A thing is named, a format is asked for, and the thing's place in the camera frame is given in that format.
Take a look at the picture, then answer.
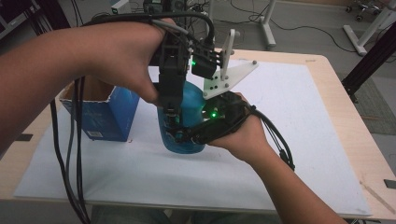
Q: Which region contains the person's right hand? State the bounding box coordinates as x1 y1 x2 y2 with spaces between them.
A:
206 91 276 164

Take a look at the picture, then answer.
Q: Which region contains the black floor cable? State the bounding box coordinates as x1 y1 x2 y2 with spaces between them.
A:
214 0 359 54

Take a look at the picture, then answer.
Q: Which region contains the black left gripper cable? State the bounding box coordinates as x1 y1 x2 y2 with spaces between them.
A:
49 11 217 224

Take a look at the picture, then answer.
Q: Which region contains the small white device box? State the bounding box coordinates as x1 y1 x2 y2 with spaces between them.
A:
109 0 133 16

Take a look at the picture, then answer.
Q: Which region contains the person's left hand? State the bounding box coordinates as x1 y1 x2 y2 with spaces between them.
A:
78 18 176 105

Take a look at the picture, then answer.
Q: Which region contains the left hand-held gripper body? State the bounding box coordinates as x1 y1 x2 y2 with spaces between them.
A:
148 12 241 109

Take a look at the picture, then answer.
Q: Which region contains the right gripper cable bundle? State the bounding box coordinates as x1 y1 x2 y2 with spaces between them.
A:
247 105 296 172

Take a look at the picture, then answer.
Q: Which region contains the blue plastic bottle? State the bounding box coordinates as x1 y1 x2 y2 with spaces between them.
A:
156 80 208 155

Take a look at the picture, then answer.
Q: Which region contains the white-legged wooden desk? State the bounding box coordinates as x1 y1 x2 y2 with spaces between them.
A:
205 0 278 50

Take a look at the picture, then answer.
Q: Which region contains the dark metal stand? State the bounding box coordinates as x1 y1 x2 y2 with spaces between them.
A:
340 18 396 104

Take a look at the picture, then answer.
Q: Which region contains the grey floor mat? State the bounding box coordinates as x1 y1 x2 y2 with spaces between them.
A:
354 75 396 137

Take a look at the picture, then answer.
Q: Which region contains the black computer tower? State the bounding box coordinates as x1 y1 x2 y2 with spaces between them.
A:
142 0 189 14

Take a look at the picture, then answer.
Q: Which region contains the grey left gripper cable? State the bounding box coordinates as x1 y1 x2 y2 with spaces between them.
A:
64 19 191 188

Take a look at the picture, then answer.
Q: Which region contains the white desk leg frame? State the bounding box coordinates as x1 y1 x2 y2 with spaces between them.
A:
342 0 396 58

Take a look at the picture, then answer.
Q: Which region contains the blue cardboard box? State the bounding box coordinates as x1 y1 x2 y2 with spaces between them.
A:
58 76 141 143

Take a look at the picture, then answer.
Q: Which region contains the rolling stool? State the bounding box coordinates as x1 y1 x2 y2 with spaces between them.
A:
345 0 383 23

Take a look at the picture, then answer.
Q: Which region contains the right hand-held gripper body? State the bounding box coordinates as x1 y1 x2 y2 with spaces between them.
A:
191 59 260 145

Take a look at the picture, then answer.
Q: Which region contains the dark curtain stand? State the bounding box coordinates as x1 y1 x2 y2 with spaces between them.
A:
0 0 72 43

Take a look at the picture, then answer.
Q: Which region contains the white foam mat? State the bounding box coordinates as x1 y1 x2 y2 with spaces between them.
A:
13 58 374 217

